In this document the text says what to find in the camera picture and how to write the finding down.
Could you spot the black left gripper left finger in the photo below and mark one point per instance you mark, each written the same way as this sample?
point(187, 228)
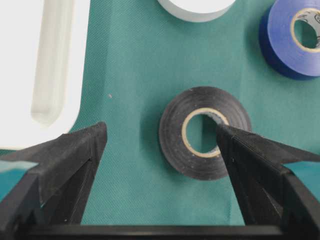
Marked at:
point(49, 183)

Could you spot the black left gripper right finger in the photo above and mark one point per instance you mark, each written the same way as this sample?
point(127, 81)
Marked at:
point(272, 183)

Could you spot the black tape roll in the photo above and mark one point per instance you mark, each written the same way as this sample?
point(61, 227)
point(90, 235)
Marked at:
point(218, 105)

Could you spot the blue tape roll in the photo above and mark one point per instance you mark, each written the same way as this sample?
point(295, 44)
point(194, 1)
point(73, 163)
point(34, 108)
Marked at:
point(289, 37)

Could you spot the white tape roll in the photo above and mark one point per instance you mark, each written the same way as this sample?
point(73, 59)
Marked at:
point(197, 11)

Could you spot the white plastic tray case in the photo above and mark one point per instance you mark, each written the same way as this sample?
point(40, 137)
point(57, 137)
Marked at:
point(42, 58)

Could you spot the green table cloth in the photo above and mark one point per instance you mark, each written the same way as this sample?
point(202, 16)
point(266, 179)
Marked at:
point(138, 58)

